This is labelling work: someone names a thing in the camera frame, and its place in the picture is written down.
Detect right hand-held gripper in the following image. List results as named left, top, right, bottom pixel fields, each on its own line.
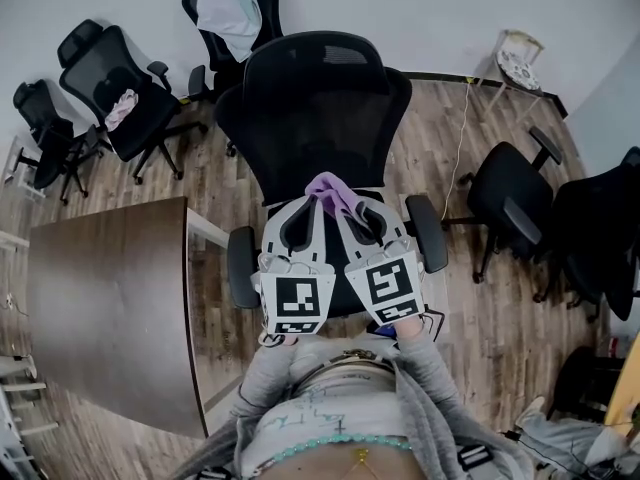
left=335, top=201, right=429, bottom=329

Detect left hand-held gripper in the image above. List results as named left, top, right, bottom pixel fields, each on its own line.
left=249, top=195, right=337, bottom=338

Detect purple wiping cloth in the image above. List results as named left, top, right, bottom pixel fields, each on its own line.
left=304, top=170, right=375, bottom=223

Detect black mesh office chair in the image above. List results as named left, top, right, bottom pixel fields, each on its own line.
left=180, top=0, right=285, bottom=158
left=12, top=78, right=102, bottom=206
left=55, top=18, right=210, bottom=186
left=214, top=30, right=450, bottom=320
left=531, top=146, right=640, bottom=324
left=441, top=126, right=565, bottom=285

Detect person's right forearm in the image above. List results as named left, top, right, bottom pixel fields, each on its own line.
left=393, top=316, right=462, bottom=412

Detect person's left forearm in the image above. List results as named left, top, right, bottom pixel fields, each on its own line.
left=238, top=331, right=302, bottom=412

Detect white stool patterned cushion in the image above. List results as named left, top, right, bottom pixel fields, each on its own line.
left=481, top=28, right=547, bottom=125

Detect person's own body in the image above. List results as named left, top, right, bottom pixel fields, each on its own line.
left=169, top=317, right=536, bottom=480

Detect dark wooden table white legs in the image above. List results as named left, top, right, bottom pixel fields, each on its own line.
left=27, top=196, right=242, bottom=440

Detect pink and white cloth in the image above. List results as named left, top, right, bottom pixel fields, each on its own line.
left=103, top=88, right=140, bottom=133

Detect white garment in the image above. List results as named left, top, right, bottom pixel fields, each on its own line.
left=194, top=0, right=265, bottom=64

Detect pale wooden desk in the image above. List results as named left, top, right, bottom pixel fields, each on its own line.
left=2, top=135, right=47, bottom=203

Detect yellow wooden table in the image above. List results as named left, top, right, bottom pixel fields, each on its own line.
left=602, top=351, right=640, bottom=430

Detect white metal rack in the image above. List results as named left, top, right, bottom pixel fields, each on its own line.
left=0, top=352, right=62, bottom=475

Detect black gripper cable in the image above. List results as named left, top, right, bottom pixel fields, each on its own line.
left=421, top=309, right=447, bottom=343

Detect white floor cable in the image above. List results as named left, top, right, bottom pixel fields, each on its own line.
left=442, top=79, right=475, bottom=218

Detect teal bead necklace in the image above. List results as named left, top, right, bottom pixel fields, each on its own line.
left=259, top=432, right=415, bottom=470

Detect black cable with adapter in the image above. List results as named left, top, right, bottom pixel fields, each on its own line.
left=502, top=428, right=579, bottom=470

